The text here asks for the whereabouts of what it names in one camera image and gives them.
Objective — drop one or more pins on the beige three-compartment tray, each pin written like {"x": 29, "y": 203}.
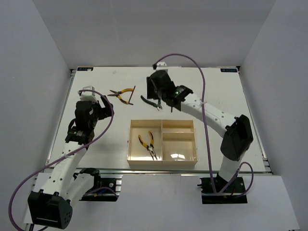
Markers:
{"x": 174, "y": 143}

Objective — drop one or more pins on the blue corner label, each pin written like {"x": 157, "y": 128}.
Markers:
{"x": 229, "y": 70}
{"x": 85, "y": 69}

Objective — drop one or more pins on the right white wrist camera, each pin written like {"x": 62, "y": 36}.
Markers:
{"x": 160, "y": 66}

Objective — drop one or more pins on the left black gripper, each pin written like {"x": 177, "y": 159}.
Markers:
{"x": 105, "y": 112}

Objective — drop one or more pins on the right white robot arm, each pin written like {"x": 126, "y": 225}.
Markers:
{"x": 236, "y": 132}

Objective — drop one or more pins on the left blue corner label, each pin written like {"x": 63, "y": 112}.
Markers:
{"x": 85, "y": 69}

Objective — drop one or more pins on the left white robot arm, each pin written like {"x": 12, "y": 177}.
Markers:
{"x": 52, "y": 205}

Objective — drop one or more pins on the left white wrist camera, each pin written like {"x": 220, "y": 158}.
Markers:
{"x": 87, "y": 94}

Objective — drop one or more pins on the green side cutters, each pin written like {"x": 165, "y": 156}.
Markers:
{"x": 156, "y": 105}

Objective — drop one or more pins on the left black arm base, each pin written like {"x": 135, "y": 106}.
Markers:
{"x": 106, "y": 188}

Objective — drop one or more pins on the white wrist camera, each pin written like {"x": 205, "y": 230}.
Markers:
{"x": 160, "y": 66}
{"x": 87, "y": 94}

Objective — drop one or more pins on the right blue corner label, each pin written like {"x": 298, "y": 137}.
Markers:
{"x": 229, "y": 70}

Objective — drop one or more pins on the left brown hex key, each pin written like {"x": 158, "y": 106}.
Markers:
{"x": 129, "y": 101}

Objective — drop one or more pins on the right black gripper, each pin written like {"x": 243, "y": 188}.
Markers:
{"x": 150, "y": 94}

